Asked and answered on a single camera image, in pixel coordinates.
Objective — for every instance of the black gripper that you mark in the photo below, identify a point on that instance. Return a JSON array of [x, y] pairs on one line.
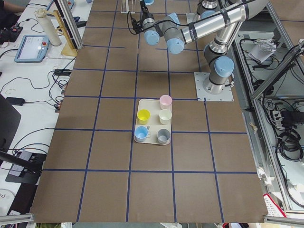
[[144, 12]]

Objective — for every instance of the light blue transferred cup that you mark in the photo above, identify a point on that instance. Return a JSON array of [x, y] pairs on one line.
[[149, 2]]

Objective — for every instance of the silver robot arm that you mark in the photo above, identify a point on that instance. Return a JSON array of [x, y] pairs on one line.
[[205, 8], [225, 23]]

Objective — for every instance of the pink plastic cup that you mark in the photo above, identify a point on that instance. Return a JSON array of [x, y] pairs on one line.
[[165, 102]]

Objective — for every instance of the yellow plastic cup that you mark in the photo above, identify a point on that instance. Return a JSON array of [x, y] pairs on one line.
[[143, 116]]

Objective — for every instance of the white plastic cup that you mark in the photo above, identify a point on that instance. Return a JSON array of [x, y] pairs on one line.
[[165, 116]]

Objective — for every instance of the blue plastic cup on tray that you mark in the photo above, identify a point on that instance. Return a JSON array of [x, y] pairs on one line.
[[140, 134]]

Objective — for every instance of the grey plastic cup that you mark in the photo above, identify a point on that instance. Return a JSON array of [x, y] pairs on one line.
[[163, 136]]

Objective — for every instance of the wooden mug tree stand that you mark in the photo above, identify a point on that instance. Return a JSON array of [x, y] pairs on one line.
[[68, 49]]

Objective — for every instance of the white cylindrical bottle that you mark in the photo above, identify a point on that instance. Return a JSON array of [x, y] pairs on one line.
[[48, 27]]

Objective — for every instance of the cream rectangular tray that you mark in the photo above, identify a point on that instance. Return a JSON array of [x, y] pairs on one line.
[[153, 124]]

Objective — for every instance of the blue teach pendant tablet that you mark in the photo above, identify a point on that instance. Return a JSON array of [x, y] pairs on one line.
[[33, 49]]

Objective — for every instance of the crumpled white paper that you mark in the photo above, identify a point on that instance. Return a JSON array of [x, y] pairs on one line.
[[262, 50]]

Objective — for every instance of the black monitor stand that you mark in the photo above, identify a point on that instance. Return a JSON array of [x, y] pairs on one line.
[[26, 166]]

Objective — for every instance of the white wire cup rack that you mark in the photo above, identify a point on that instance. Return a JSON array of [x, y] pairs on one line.
[[128, 6]]

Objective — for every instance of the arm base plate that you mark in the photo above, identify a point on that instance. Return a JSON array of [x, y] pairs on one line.
[[207, 91], [191, 17]]

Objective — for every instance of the aluminium frame post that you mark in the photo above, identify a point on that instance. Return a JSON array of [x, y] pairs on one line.
[[66, 15]]

